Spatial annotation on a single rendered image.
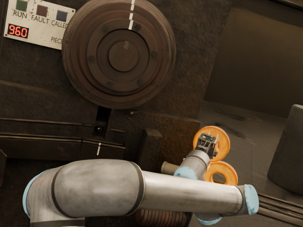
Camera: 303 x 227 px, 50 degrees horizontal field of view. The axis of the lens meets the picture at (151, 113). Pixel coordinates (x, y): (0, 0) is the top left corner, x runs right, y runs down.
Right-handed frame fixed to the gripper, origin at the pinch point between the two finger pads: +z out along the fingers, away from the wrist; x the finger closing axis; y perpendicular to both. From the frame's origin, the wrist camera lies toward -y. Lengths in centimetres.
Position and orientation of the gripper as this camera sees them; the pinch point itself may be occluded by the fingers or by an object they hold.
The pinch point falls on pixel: (212, 140)
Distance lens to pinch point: 140.0
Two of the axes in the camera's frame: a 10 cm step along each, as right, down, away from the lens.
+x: -8.9, -3.2, 3.2
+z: 4.3, -3.8, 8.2
